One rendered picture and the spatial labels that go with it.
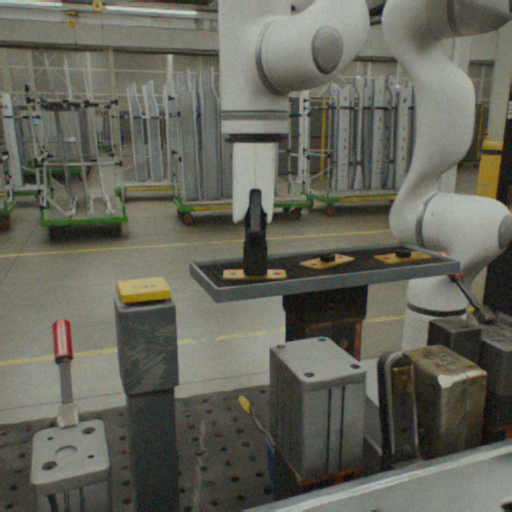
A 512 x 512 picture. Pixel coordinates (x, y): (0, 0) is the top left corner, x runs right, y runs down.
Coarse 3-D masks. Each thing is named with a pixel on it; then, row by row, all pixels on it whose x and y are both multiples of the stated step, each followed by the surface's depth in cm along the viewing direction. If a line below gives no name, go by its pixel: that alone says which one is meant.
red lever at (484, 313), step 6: (438, 252) 83; (444, 252) 83; (450, 276) 80; (456, 276) 80; (462, 276) 80; (456, 282) 80; (462, 282) 80; (462, 288) 79; (468, 294) 78; (468, 300) 78; (474, 300) 77; (474, 306) 77; (480, 306) 76; (486, 306) 76; (474, 312) 76; (480, 312) 75; (486, 312) 75; (492, 312) 75; (480, 318) 75; (486, 318) 74; (492, 318) 75
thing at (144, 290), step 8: (128, 280) 67; (136, 280) 67; (144, 280) 67; (152, 280) 67; (160, 280) 67; (120, 288) 64; (128, 288) 64; (136, 288) 64; (144, 288) 64; (152, 288) 64; (160, 288) 64; (168, 288) 64; (120, 296) 63; (128, 296) 62; (136, 296) 62; (144, 296) 62; (152, 296) 63; (160, 296) 63; (168, 296) 64
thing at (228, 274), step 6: (228, 270) 70; (234, 270) 70; (240, 270) 70; (270, 270) 70; (276, 270) 70; (282, 270) 70; (228, 276) 68; (234, 276) 68; (240, 276) 68; (246, 276) 68; (252, 276) 68; (258, 276) 68; (264, 276) 68; (270, 276) 68; (276, 276) 68; (282, 276) 68
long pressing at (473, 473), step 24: (456, 456) 57; (480, 456) 57; (504, 456) 57; (360, 480) 53; (384, 480) 53; (408, 480) 54; (432, 480) 54; (456, 480) 54; (480, 480) 54; (504, 480) 54; (288, 504) 50; (312, 504) 50; (336, 504) 50; (360, 504) 50; (384, 504) 50; (408, 504) 50; (432, 504) 50; (456, 504) 50; (480, 504) 50; (504, 504) 51
